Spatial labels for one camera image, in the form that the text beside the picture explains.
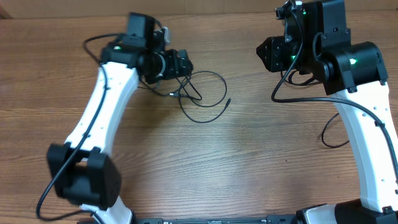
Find thick black cable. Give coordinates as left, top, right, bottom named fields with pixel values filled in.
left=169, top=70, right=232, bottom=124

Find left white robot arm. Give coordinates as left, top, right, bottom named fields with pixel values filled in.
left=47, top=12, right=193, bottom=223

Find cardboard wall panel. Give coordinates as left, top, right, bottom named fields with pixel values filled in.
left=0, top=0, right=398, bottom=20

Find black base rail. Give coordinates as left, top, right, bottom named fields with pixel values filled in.
left=134, top=214, right=302, bottom=224

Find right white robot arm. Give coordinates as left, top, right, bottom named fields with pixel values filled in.
left=256, top=1, right=397, bottom=223

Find thin black USB cable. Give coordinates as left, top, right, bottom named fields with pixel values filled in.
left=320, top=112, right=351, bottom=149

